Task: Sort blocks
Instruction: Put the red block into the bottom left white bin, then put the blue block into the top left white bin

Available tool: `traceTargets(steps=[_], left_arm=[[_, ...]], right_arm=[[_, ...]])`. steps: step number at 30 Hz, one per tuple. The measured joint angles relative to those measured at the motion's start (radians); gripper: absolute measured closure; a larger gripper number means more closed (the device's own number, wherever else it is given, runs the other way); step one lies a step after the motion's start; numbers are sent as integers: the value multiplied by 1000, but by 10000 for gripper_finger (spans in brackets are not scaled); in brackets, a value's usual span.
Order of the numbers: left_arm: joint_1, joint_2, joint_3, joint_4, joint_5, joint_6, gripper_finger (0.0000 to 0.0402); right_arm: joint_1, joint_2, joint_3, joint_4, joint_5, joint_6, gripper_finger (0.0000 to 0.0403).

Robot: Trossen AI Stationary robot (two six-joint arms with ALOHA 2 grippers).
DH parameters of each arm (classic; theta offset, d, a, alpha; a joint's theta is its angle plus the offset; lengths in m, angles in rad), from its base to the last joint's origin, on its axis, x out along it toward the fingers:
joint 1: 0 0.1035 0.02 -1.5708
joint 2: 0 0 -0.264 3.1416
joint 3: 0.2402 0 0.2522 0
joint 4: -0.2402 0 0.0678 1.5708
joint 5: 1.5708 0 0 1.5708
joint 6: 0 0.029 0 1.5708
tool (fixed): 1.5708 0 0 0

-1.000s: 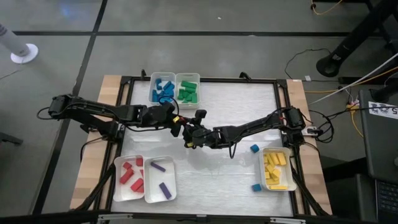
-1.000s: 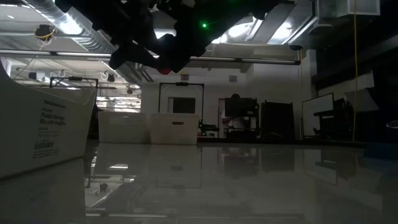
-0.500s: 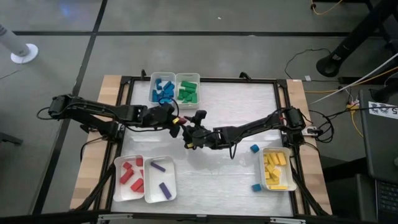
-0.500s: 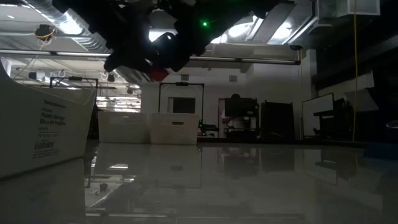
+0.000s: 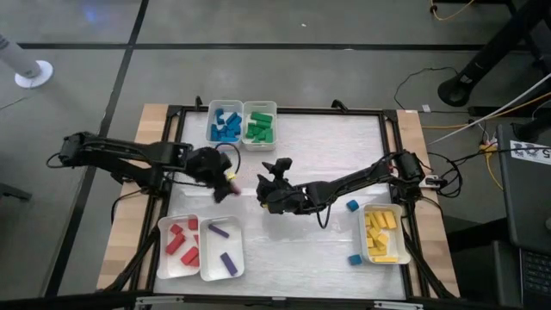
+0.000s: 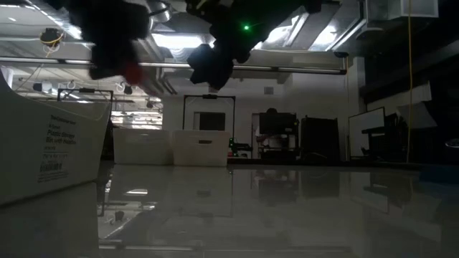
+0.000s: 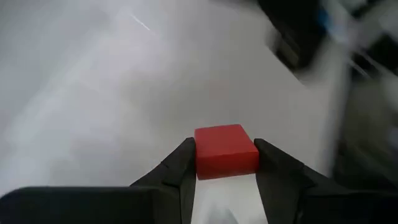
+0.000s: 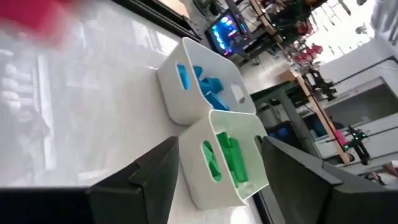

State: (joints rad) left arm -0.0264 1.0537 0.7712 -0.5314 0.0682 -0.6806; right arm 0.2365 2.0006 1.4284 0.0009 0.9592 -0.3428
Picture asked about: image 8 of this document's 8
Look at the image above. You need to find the blue arch block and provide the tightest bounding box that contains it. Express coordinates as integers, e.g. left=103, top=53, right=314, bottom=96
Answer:
left=192, top=65, right=204, bottom=80

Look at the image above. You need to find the gray table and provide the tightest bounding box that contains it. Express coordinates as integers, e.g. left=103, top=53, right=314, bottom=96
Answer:
left=251, top=81, right=312, bottom=147

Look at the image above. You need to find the white plastic storage bin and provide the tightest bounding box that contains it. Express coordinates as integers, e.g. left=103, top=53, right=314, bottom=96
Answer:
left=156, top=36, right=257, bottom=126
left=178, top=109, right=270, bottom=211

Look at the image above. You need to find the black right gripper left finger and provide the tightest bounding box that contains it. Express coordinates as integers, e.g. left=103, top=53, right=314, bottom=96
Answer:
left=0, top=136, right=180, bottom=224

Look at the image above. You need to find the green rectangular block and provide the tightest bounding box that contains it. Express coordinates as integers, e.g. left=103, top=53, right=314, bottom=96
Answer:
left=216, top=131, right=249, bottom=188

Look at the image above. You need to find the red flat block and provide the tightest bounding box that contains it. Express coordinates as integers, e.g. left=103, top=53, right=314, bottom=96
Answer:
left=0, top=0, right=80, bottom=49

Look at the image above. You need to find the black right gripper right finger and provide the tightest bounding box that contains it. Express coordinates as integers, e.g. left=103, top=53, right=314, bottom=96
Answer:
left=260, top=136, right=398, bottom=224

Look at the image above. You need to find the white counter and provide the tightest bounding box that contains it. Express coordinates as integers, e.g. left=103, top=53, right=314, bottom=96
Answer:
left=313, top=76, right=398, bottom=161

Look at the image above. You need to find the wooden workbench edge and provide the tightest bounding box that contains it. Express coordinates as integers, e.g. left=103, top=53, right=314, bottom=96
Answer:
left=279, top=68, right=356, bottom=165

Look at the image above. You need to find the blue cube block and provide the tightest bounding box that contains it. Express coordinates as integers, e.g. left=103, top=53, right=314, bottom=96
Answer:
left=198, top=77, right=224, bottom=95

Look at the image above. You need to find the glowing computer tower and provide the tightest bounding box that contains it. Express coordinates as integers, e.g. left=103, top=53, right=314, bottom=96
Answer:
left=204, top=10, right=250, bottom=57

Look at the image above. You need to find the small black robot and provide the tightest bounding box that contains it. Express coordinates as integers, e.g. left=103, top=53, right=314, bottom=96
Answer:
left=305, top=69, right=339, bottom=103
left=343, top=125, right=373, bottom=166

